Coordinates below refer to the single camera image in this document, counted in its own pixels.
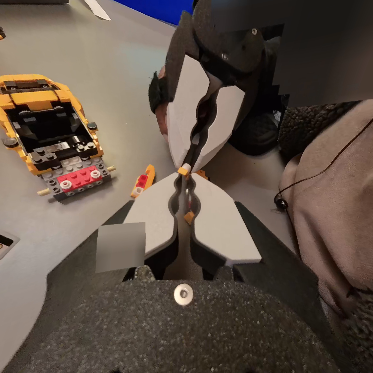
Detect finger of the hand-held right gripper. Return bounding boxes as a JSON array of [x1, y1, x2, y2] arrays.
[[167, 55, 210, 172], [194, 86, 247, 172]]

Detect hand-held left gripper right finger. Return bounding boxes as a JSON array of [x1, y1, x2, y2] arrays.
[[191, 175, 263, 266]]

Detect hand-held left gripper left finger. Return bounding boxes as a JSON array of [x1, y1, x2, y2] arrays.
[[123, 172, 179, 260]]

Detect orange arch lego piece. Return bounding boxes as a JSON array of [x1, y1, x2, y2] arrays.
[[129, 164, 157, 200]]

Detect yellow lego car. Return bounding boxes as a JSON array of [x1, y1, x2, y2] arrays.
[[0, 74, 116, 203]]

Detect blue plastic bin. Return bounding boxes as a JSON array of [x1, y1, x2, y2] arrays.
[[113, 0, 196, 27]]

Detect dark fleece jacket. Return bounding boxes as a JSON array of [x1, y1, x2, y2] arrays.
[[276, 102, 366, 165]]

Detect white paper bags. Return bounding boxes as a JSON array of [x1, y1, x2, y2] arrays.
[[81, 0, 112, 21]]

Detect beige garment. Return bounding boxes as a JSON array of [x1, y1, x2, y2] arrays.
[[278, 99, 373, 328]]

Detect sticker sheet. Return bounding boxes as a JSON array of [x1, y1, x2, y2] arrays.
[[0, 233, 20, 260]]

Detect black wired earbud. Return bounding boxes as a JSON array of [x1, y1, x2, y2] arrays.
[[274, 116, 373, 212]]

